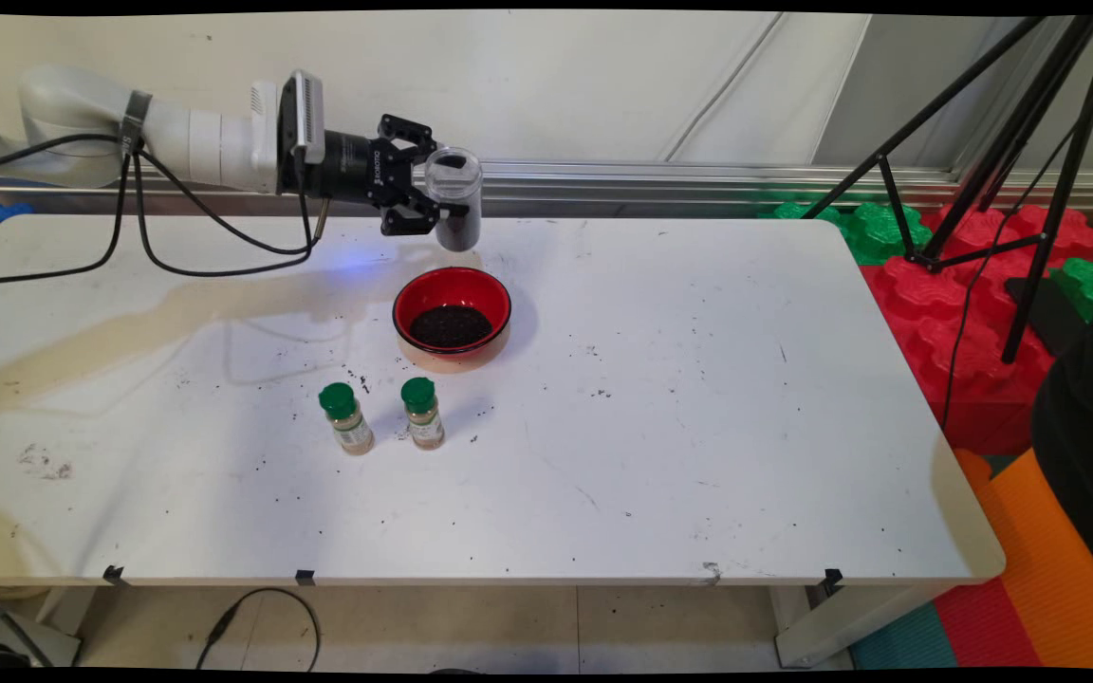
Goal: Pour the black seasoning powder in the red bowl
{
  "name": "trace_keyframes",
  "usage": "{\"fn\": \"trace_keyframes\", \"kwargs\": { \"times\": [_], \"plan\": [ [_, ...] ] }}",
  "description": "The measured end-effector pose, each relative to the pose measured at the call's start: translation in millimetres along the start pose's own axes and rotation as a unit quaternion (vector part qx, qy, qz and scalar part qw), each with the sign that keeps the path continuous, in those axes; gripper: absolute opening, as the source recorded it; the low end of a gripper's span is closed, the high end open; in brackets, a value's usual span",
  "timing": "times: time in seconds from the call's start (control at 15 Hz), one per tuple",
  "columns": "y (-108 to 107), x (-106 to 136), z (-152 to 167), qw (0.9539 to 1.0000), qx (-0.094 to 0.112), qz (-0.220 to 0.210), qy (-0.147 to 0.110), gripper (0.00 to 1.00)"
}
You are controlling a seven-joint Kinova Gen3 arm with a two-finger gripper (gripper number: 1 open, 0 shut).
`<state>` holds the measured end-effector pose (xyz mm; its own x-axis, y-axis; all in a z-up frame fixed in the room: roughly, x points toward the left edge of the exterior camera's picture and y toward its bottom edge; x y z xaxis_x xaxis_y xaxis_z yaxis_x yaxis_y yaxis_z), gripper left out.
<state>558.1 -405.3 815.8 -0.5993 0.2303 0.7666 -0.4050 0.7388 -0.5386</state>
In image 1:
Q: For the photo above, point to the orange foam mat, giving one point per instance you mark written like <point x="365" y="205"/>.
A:
<point x="1049" y="569"/>

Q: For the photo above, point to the red foam mat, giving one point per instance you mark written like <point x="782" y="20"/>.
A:
<point x="983" y="626"/>

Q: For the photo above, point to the aluminium rail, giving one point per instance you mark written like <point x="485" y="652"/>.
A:
<point x="651" y="180"/>

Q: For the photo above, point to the large black object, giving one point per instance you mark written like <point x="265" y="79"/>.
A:
<point x="1087" y="427"/>

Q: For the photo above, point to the black tripod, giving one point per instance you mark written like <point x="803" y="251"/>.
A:
<point x="1068" y="171"/>

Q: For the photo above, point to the clear plastic jar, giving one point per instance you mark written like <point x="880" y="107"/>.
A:
<point x="459" y="185"/>

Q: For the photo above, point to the red and black bowl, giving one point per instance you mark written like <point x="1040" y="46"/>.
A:
<point x="433" y="285"/>

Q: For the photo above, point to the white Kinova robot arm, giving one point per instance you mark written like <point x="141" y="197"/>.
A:
<point x="195" y="142"/>

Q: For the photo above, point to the large green foam block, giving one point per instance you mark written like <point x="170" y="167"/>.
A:
<point x="879" y="232"/>

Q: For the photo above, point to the green-capped spice bottle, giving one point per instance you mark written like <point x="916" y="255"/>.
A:
<point x="425" y="422"/>
<point x="349" y="427"/>

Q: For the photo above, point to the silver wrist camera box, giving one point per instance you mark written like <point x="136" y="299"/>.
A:
<point x="305" y="114"/>

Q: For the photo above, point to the teal foam mat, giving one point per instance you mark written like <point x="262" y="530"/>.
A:
<point x="902" y="640"/>

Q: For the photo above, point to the white table leg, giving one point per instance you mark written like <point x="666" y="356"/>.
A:
<point x="822" y="631"/>
<point x="63" y="607"/>

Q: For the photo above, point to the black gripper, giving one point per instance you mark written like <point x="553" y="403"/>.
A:
<point x="342" y="166"/>

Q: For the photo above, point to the red foam blocks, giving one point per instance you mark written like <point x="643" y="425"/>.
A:
<point x="954" y="341"/>

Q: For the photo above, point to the small green foam block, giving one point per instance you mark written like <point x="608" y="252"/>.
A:
<point x="1087" y="285"/>

